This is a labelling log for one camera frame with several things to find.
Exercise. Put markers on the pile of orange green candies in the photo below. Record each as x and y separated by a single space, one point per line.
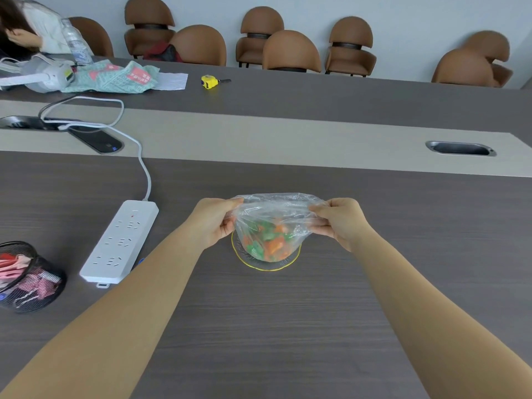
270 245

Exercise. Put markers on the black smartphone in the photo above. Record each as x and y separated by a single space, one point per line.
97 139

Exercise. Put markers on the pink folded papers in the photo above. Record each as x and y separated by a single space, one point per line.
10 268

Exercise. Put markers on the person's right hand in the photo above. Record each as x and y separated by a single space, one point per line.
347 222

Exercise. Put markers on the row of brown chairs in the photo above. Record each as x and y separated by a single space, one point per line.
291 51

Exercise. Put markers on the white power strip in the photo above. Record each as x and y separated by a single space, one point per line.
118 243

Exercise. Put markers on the person's right forearm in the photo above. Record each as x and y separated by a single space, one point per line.
424 319

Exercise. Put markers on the clear plastic bag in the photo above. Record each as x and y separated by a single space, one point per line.
276 209

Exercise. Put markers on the person's left hand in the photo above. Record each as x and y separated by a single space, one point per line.
210 222

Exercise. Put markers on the teal patterned cloth bag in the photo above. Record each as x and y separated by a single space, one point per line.
112 78

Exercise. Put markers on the white head-mounted device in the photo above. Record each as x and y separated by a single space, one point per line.
43 74

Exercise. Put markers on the person's right thumb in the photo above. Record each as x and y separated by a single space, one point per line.
321 210

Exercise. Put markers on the yellow tape measure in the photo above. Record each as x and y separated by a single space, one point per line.
209 81

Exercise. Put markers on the person's left thumb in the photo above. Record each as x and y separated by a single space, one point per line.
232 203

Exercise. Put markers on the black mesh desk organizer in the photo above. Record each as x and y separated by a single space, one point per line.
39 292

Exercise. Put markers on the clear plastic water bottle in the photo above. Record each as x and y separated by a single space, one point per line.
78 45

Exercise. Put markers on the red bag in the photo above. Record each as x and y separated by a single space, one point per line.
164 53

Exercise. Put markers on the white paper sheet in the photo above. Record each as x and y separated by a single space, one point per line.
172 81

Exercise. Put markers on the person's left forearm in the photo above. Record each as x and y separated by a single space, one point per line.
124 311

